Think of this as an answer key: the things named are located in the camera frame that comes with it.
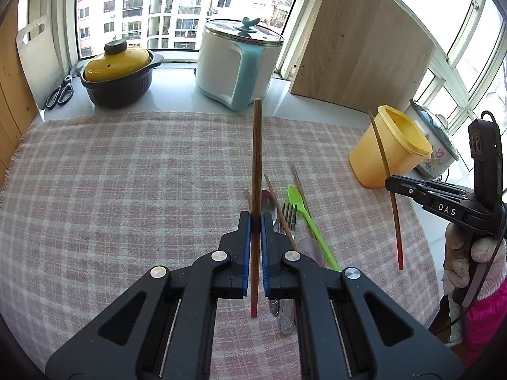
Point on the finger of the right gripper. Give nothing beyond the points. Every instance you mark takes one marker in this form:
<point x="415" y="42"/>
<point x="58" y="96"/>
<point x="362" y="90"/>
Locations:
<point x="418" y="190"/>

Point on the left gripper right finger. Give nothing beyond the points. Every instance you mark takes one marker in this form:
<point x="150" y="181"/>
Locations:
<point x="321" y="304"/>

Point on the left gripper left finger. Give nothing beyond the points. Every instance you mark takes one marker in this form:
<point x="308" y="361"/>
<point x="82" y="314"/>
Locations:
<point x="194" y="294"/>

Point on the metal fork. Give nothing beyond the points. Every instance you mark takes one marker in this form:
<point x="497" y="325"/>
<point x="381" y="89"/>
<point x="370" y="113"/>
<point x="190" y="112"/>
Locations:
<point x="286" y="320"/>

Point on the metal spoon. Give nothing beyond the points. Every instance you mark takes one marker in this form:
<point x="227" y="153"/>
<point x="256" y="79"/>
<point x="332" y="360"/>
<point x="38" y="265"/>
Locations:
<point x="268" y="206"/>

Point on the pink sleeve forearm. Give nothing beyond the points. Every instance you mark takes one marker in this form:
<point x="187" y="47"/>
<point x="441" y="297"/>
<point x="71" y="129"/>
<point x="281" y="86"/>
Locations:
<point x="482" y="322"/>

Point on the gloved right hand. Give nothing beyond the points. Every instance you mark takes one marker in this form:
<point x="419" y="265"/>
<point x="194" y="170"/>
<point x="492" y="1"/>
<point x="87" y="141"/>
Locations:
<point x="461" y="253"/>

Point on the yellow plastic cup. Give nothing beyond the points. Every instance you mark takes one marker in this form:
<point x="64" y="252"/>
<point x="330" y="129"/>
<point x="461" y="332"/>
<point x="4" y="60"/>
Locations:
<point x="404" y="144"/>

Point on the wooden chopstick beside spoon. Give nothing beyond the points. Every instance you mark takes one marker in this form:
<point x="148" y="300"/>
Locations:
<point x="303" y="201"/>

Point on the pink plaid cloth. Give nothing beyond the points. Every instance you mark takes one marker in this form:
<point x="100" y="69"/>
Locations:
<point x="92" y="203"/>

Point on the wooden board panel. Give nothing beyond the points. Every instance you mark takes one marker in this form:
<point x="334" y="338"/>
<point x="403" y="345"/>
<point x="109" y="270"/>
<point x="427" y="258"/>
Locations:
<point x="362" y="54"/>

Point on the white teal electric cooker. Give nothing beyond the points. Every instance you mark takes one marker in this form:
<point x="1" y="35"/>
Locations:
<point x="236" y="61"/>

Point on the black pot yellow lid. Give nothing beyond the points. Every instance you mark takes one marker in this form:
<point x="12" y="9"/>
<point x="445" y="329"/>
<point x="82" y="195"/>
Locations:
<point x="119" y="76"/>

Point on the black scissors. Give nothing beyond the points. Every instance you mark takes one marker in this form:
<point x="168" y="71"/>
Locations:
<point x="61" y="95"/>

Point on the wooden slat crate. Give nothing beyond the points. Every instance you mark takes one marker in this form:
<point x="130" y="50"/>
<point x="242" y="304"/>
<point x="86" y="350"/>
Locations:
<point x="17" y="105"/>

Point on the white cutting board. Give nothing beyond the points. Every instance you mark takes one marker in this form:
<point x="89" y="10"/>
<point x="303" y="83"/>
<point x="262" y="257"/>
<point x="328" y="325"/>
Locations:
<point x="39" y="60"/>

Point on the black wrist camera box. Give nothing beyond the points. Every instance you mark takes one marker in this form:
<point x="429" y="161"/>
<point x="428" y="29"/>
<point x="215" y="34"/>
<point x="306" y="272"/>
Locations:
<point x="486" y="152"/>

